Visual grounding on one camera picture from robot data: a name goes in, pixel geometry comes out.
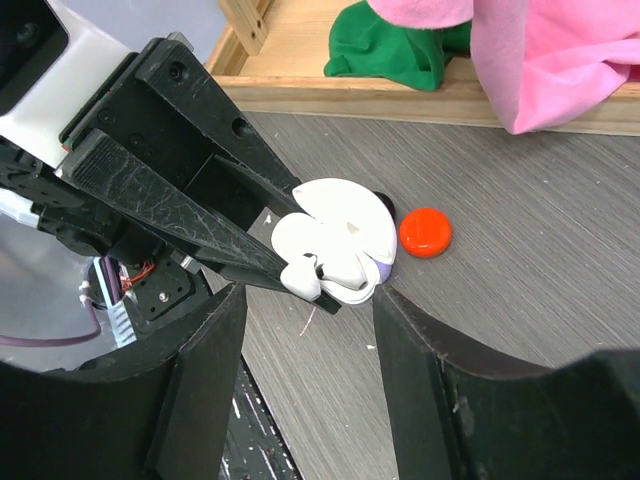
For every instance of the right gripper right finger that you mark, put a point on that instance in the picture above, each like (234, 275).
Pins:
(460, 409)

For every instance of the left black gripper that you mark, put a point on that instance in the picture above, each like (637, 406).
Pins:
(248, 176)

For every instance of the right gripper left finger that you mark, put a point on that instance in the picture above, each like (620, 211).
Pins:
(156, 409)

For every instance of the orange charging case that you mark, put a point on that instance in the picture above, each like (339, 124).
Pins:
(425, 233)

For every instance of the white earbud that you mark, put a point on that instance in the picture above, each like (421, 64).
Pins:
(299, 277)

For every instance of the white round charging case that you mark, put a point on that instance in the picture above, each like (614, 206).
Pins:
(347, 226)

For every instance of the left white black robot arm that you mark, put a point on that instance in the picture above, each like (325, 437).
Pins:
(162, 174)

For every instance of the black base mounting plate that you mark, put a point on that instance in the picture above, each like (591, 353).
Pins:
(255, 448)

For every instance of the wooden clothes rack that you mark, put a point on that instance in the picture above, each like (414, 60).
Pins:
(271, 56)

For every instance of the green shirt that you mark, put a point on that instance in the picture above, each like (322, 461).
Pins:
(363, 45)

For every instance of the pink cloth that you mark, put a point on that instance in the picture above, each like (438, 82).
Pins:
(540, 63)

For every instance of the white slotted cable duct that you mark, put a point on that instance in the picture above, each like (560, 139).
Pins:
(121, 325)

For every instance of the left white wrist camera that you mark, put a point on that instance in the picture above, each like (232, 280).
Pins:
(53, 61)

